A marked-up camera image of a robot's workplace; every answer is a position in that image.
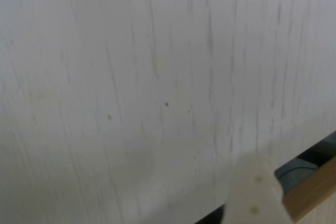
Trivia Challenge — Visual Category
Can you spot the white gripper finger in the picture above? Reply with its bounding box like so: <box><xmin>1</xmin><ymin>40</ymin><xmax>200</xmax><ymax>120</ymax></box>
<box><xmin>223</xmin><ymin>152</ymin><xmax>292</xmax><ymax>224</ymax></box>

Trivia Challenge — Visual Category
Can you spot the light wooden table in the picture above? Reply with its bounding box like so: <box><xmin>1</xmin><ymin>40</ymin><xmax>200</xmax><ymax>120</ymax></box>
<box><xmin>282</xmin><ymin>155</ymin><xmax>336</xmax><ymax>224</ymax></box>

